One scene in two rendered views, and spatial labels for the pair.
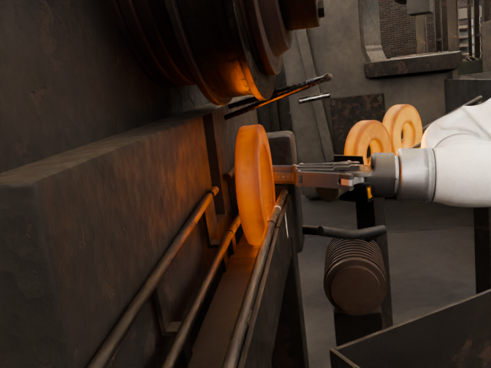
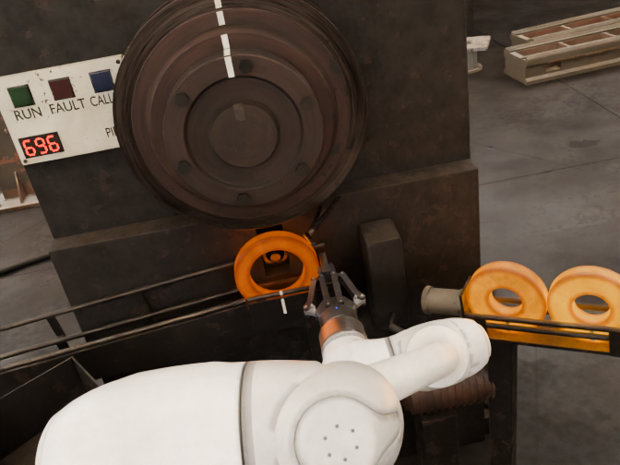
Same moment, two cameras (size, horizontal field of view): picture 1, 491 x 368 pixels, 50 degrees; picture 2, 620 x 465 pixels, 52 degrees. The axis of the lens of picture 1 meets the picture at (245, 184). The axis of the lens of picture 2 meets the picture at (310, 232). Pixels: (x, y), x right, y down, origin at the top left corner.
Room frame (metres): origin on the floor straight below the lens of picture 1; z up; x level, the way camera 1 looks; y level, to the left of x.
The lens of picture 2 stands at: (0.63, -1.18, 1.51)
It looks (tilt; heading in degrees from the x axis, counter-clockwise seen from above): 30 degrees down; 77
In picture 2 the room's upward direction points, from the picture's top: 10 degrees counter-clockwise
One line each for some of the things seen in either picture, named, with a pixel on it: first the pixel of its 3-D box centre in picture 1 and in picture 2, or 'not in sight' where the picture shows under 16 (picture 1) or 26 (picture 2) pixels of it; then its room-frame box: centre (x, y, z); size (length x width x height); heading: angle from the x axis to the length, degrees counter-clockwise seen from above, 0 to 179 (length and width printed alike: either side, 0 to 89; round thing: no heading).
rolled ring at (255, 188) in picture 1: (256, 185); (277, 270); (0.81, -0.02, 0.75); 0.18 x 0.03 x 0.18; 170
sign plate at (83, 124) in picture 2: not in sight; (71, 111); (0.50, 0.15, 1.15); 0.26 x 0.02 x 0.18; 169
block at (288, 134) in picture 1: (272, 193); (384, 273); (1.04, -0.05, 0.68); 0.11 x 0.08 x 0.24; 79
